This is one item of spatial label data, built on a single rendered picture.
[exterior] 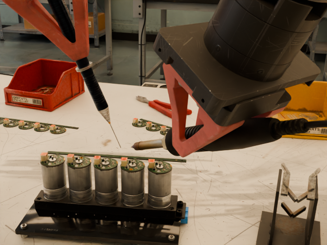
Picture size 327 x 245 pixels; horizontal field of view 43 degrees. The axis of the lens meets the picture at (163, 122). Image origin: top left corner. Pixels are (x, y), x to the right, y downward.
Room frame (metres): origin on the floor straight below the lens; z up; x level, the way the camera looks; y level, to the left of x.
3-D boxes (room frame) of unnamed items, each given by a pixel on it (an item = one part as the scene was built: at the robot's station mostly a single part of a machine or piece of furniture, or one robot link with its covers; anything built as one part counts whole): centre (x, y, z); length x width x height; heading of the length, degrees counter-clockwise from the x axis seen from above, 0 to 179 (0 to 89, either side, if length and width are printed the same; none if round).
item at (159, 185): (0.38, 0.00, 0.79); 0.02 x 0.02 x 0.05
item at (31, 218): (0.36, 0.06, 0.76); 0.16 x 0.07 x 0.01; 85
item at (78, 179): (0.38, 0.09, 0.79); 0.02 x 0.02 x 0.05
